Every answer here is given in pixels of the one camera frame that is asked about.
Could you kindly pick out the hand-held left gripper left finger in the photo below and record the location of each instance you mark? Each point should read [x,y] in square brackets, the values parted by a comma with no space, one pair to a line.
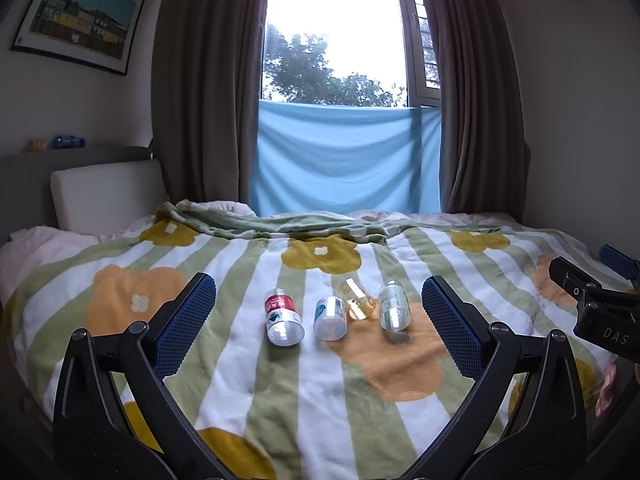
[186,324]

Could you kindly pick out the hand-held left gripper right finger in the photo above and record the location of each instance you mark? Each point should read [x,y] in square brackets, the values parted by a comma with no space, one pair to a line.
[450,330]

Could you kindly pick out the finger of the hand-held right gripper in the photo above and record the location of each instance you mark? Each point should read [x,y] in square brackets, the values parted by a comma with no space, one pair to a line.
[575,280]
[619,259]

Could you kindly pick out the green tinted clear cup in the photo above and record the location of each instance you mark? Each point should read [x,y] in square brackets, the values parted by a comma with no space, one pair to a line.
[394,308]

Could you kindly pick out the amber clear cup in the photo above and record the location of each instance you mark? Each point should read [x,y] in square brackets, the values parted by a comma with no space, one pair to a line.
[358,301]

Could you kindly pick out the red label clear cup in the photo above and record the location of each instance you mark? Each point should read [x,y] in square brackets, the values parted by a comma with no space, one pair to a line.
[283,321]

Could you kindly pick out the blue label clear cup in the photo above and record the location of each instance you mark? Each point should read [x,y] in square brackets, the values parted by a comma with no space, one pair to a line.
[330,318]

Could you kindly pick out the white headboard cushion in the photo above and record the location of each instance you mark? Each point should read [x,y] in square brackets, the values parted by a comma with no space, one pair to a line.
[107,195]

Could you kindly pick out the flowered striped blanket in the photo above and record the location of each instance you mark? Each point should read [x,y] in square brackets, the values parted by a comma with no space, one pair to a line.
[320,410]

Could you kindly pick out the light blue cloth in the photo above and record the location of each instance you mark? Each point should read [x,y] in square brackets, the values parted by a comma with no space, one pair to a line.
[347,157]

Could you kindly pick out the grey bed headboard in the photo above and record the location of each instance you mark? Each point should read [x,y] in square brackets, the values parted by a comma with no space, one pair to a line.
[30,180]

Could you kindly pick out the brown curtain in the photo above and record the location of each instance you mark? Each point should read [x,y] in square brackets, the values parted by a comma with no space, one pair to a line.
[207,85]
[480,90]

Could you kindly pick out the blue plastic bottle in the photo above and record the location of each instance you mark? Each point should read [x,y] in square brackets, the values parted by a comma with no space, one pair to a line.
[67,142]

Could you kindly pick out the small orange object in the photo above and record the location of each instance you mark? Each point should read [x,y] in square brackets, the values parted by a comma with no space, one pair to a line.
[36,145]

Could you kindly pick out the framed building picture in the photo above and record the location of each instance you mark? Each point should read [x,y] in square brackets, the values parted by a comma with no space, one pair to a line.
[80,15]

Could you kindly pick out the window frame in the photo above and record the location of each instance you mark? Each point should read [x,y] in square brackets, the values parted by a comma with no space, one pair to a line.
[422,35]

